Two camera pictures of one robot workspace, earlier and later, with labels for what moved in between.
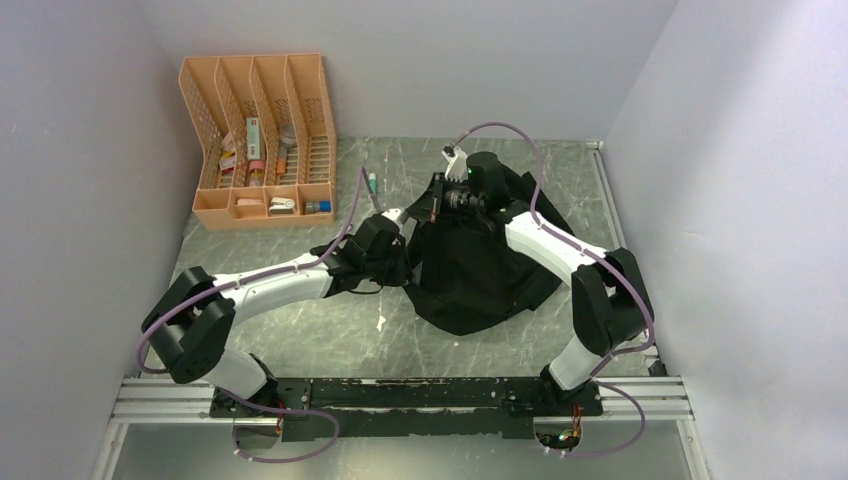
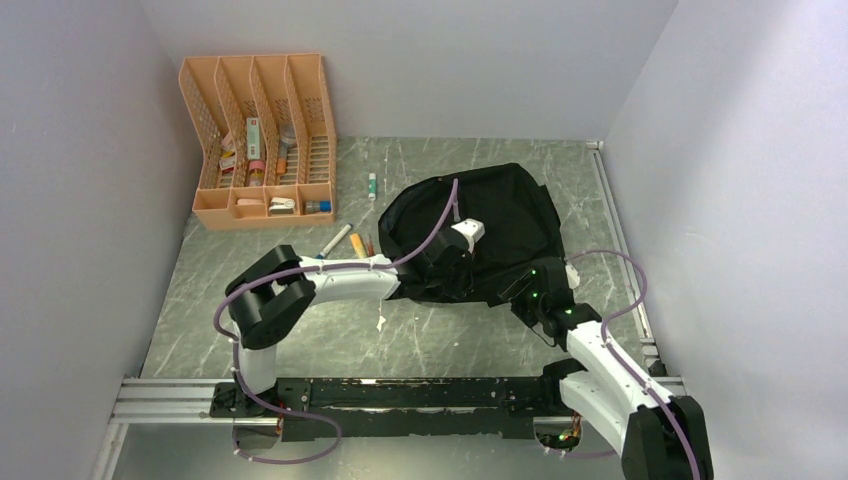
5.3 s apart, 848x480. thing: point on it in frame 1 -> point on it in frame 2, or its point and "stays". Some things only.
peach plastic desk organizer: [265, 129] stays
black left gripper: [402, 271] -> [465, 281]
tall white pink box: [253, 138] stays
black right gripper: [429, 207] -> [515, 293]
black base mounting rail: [350, 408] stays
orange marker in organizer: [281, 160] stays
